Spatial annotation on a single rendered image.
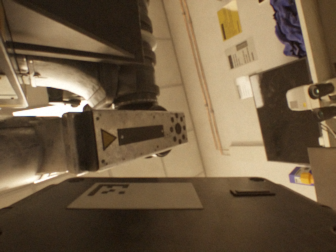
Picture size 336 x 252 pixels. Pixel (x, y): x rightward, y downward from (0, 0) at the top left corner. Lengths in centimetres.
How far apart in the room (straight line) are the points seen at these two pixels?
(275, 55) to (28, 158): 172
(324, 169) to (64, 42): 113
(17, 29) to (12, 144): 14
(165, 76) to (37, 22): 207
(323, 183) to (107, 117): 109
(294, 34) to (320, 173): 80
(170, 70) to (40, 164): 218
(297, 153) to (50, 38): 151
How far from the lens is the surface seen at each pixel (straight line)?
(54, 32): 29
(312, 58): 132
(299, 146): 154
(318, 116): 72
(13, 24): 29
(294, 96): 100
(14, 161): 27
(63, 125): 26
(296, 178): 169
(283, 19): 143
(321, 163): 114
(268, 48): 180
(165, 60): 237
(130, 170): 195
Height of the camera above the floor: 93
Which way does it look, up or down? 55 degrees up
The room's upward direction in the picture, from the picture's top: 99 degrees counter-clockwise
